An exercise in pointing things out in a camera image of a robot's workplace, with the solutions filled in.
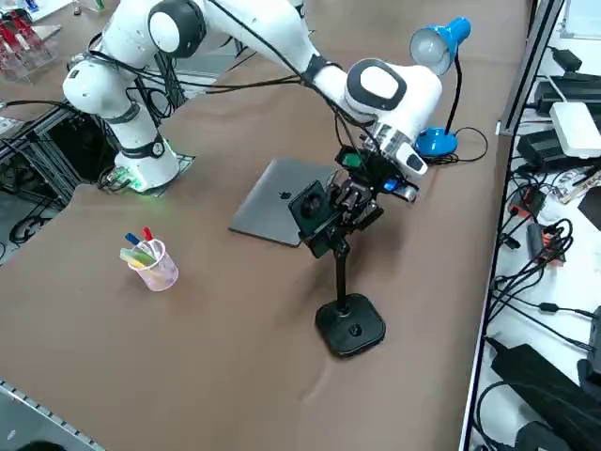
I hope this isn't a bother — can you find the blue desk lamp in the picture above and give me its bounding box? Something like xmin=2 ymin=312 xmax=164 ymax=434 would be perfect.
xmin=408 ymin=17 xmax=472 ymax=159

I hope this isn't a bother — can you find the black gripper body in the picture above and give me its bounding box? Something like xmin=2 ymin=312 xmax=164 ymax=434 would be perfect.
xmin=338 ymin=140 xmax=400 ymax=192

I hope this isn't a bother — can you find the small black power adapter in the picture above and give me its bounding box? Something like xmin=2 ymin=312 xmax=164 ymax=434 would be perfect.
xmin=549 ymin=46 xmax=584 ymax=72

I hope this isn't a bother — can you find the black smartphone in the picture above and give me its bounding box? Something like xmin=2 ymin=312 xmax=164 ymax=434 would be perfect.
xmin=287 ymin=179 xmax=335 ymax=239

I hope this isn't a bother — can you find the grey closed laptop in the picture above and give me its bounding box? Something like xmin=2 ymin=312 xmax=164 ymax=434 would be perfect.
xmin=228 ymin=158 xmax=340 ymax=249

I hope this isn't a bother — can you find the black lamp power cable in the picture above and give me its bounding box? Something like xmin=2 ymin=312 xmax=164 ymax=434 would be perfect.
xmin=424 ymin=125 xmax=489 ymax=166

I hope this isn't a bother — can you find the aluminium frame post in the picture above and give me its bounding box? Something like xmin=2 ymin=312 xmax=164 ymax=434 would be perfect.
xmin=496 ymin=0 xmax=567 ymax=137

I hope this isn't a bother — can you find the white plastic box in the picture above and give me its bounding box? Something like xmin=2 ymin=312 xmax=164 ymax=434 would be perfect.
xmin=548 ymin=101 xmax=601 ymax=159

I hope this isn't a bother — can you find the clear pink pen cup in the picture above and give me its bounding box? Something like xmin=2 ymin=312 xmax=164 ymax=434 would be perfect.
xmin=127 ymin=238 xmax=180 ymax=292

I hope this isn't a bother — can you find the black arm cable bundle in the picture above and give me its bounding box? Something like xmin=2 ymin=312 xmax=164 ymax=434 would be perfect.
xmin=86 ymin=0 xmax=377 ymax=142

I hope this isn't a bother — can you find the clear acrylic rack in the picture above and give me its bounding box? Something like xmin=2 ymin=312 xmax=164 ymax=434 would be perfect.
xmin=0 ymin=8 xmax=63 ymax=86

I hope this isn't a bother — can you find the aluminium table edge rail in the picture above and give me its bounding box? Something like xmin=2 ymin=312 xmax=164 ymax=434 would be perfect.
xmin=0 ymin=378 xmax=107 ymax=451

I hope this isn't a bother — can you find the printed paper packet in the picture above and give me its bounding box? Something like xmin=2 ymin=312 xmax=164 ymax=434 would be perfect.
xmin=556 ymin=167 xmax=601 ymax=204

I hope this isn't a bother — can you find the orange black connector box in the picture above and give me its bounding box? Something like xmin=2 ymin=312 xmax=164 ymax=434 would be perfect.
xmin=526 ymin=221 xmax=573 ymax=270
xmin=510 ymin=185 xmax=548 ymax=218

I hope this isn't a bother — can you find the dark ribbed power adapter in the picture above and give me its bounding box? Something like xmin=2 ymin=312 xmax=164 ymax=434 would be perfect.
xmin=516 ymin=130 xmax=567 ymax=168

